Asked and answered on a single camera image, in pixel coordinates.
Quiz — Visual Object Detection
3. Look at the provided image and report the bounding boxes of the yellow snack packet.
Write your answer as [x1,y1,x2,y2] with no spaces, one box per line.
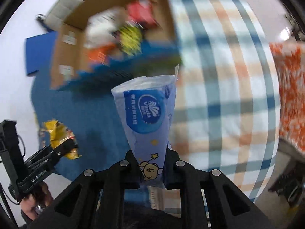
[38,119,81,160]

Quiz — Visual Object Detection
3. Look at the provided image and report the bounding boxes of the light blue tissue pack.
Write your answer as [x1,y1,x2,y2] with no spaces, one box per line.
[111,66,179,187]

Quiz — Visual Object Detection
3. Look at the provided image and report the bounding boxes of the orange snack packet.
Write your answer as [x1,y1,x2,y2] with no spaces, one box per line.
[87,44,116,64]

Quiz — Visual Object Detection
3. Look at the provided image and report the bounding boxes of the white snack packet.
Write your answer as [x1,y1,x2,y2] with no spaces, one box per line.
[85,7,126,49]

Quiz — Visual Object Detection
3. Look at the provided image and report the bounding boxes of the red snack packet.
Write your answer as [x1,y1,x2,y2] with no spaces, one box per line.
[126,0,158,30]

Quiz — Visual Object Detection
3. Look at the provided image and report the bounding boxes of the person left hand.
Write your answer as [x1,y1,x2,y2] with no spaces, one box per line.
[20,182,54,221]

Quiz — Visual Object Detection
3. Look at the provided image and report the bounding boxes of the blue striped bed cover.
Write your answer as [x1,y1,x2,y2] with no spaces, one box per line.
[30,59,172,208]

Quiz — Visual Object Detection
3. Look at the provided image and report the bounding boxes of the grey chair under blanket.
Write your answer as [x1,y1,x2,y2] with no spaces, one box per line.
[278,139,304,163]

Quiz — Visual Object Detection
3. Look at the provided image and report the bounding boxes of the dark wooden chair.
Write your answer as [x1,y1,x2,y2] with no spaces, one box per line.
[268,158,304,207]

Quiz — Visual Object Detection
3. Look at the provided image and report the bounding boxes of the blue foam mat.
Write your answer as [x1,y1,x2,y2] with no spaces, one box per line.
[25,31,57,76]

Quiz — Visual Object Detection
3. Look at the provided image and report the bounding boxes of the open cardboard box blue sides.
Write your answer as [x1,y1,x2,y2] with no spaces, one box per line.
[50,0,181,90]

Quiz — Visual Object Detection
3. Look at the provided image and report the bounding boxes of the left white quilted chair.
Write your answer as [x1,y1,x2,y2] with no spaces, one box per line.
[36,0,85,33]

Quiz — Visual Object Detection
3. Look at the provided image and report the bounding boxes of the orange floral blanket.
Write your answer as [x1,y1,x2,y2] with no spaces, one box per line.
[269,42,304,155]

